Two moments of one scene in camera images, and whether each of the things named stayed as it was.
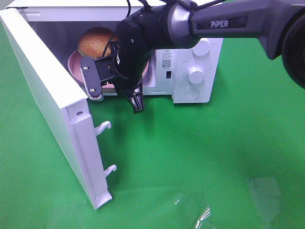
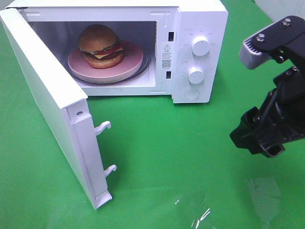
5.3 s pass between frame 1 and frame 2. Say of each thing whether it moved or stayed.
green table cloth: stayed
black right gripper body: moved
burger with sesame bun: stayed
